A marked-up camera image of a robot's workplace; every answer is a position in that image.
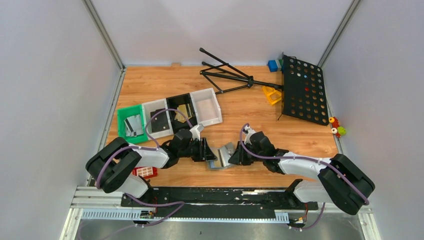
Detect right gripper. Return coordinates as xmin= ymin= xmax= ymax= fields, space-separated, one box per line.
xmin=228 ymin=141 xmax=265 ymax=166

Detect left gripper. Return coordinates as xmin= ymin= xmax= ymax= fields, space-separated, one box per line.
xmin=179 ymin=137 xmax=219 ymax=162

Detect grey card holder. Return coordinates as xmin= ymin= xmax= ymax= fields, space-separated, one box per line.
xmin=207 ymin=142 xmax=235 ymax=170

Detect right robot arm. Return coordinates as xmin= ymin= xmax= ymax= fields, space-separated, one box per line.
xmin=228 ymin=126 xmax=376 ymax=215

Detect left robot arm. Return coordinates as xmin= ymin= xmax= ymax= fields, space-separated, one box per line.
xmin=85 ymin=124 xmax=217 ymax=207

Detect gold cards in bin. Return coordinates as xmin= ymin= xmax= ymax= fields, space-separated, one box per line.
xmin=174 ymin=104 xmax=192 ymax=123

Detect black card in bin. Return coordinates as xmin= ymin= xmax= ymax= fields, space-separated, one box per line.
xmin=150 ymin=111 xmax=170 ymax=133

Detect silver cards in bin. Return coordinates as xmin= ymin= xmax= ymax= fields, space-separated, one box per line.
xmin=124 ymin=114 xmax=144 ymax=137

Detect white empty bin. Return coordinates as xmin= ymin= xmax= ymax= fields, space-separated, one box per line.
xmin=189 ymin=88 xmax=223 ymax=127

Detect black plastic bin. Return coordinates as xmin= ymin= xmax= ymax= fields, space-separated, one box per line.
xmin=166 ymin=93 xmax=198 ymax=133

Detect red toy window block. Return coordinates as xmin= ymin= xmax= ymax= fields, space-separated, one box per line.
xmin=132 ymin=166 xmax=158 ymax=179

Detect black folding stand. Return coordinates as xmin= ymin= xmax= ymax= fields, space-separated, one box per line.
xmin=199 ymin=47 xmax=285 ymax=94

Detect black perforated tray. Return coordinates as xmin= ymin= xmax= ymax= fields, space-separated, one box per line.
xmin=281 ymin=55 xmax=329 ymax=126

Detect green plastic bin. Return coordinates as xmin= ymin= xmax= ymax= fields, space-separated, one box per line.
xmin=117 ymin=104 xmax=148 ymax=144

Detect blue toy block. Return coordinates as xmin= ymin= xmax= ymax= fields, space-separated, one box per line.
xmin=267 ymin=59 xmax=283 ymax=72

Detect colourful toy figure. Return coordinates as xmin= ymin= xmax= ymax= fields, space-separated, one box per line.
xmin=328 ymin=116 xmax=347 ymax=139

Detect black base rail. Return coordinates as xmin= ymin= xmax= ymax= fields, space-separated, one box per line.
xmin=140 ymin=186 xmax=319 ymax=219

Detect yellow toy frame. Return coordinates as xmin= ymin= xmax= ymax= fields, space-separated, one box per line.
xmin=262 ymin=86 xmax=282 ymax=106

